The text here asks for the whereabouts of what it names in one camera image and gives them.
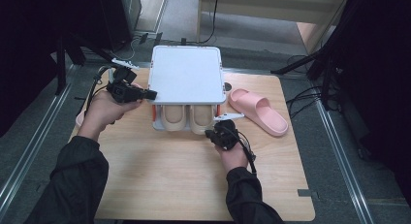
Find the grey tape piece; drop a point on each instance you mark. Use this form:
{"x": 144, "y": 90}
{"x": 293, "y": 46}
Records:
{"x": 307, "y": 193}

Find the black round table grommet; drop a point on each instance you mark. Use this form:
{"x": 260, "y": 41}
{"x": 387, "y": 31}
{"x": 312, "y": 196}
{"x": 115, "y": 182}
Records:
{"x": 227, "y": 86}

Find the person's right hand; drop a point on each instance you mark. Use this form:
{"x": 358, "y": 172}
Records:
{"x": 234, "y": 157}

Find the white two-tier shoe rack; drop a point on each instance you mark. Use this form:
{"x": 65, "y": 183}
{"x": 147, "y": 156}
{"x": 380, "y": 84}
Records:
{"x": 187, "y": 73}

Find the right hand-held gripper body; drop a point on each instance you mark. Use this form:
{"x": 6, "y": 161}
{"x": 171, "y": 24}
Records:
{"x": 227, "y": 135}

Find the cream clog shoe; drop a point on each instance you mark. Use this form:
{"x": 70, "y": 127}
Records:
{"x": 173, "y": 117}
{"x": 202, "y": 118}

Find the black metal stand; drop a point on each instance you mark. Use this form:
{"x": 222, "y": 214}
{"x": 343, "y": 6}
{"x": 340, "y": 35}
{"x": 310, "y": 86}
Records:
{"x": 60, "y": 65}
{"x": 326, "y": 65}

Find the pink slide slipper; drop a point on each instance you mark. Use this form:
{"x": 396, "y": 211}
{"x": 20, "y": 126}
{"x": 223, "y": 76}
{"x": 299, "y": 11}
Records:
{"x": 80, "y": 119}
{"x": 258, "y": 111}

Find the person's left hand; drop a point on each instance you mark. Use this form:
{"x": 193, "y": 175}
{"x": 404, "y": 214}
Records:
{"x": 100, "y": 115}

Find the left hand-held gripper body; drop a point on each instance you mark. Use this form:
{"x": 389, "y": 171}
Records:
{"x": 124, "y": 85}

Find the light wooden furniture frame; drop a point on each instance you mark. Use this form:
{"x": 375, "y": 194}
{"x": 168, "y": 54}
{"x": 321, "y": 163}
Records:
{"x": 274, "y": 4}

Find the dark cabinet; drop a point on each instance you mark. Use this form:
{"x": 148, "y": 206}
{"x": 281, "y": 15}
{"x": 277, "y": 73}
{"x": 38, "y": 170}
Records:
{"x": 119, "y": 17}

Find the metal floor rail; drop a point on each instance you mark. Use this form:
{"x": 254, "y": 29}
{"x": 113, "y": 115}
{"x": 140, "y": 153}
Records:
{"x": 342, "y": 159}
{"x": 32, "y": 146}

